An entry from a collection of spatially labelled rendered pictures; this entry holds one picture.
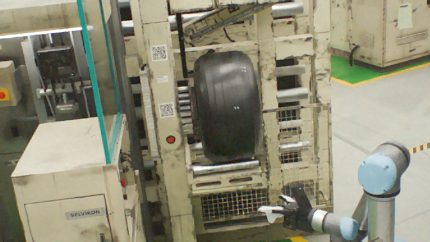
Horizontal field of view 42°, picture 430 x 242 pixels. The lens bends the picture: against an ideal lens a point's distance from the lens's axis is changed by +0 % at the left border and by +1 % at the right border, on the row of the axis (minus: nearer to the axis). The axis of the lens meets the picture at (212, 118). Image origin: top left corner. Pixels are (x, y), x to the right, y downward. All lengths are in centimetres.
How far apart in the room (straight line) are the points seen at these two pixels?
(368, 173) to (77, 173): 106
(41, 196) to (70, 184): 12
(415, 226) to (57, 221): 253
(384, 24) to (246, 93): 450
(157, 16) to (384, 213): 137
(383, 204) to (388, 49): 527
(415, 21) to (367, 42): 60
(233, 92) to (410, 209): 203
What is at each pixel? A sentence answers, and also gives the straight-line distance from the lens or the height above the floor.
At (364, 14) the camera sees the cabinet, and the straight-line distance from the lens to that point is 718.
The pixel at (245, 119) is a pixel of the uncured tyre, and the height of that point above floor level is 120.
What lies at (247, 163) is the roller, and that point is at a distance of 284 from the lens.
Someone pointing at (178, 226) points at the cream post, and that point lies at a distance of 307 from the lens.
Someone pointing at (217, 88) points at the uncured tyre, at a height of 135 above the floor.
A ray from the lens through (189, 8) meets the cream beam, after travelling 291.
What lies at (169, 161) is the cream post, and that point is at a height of 94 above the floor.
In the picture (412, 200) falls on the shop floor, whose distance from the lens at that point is 436.
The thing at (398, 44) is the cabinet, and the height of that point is 32.
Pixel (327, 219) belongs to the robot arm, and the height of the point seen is 107.
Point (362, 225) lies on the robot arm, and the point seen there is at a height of 101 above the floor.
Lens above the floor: 216
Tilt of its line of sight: 21 degrees down
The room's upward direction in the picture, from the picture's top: 6 degrees counter-clockwise
